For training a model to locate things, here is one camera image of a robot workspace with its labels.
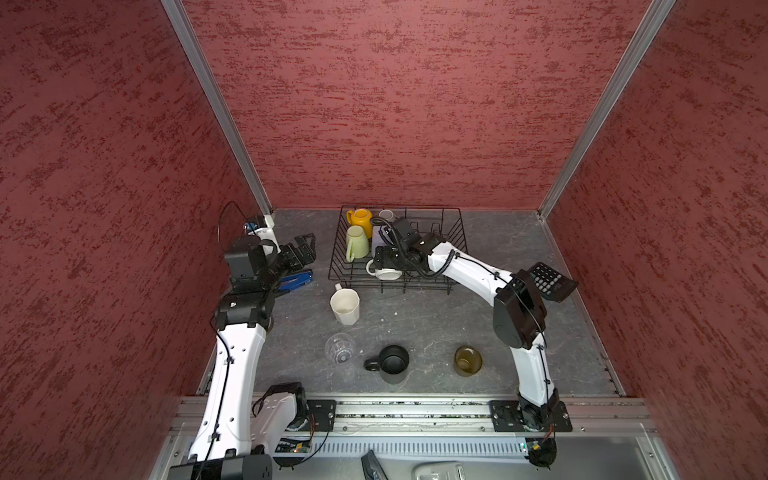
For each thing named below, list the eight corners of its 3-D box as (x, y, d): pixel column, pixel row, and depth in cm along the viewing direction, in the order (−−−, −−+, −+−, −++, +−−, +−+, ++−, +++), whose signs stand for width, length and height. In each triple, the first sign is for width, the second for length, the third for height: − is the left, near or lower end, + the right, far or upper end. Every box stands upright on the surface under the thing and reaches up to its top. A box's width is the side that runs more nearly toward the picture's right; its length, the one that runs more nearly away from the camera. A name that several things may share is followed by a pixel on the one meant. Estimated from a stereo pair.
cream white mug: (334, 326, 91) (328, 311, 83) (337, 299, 97) (333, 283, 89) (360, 326, 91) (357, 312, 83) (362, 299, 97) (359, 283, 89)
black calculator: (522, 280, 102) (525, 275, 100) (536, 263, 107) (540, 258, 105) (560, 307, 96) (565, 302, 94) (574, 287, 101) (579, 282, 98)
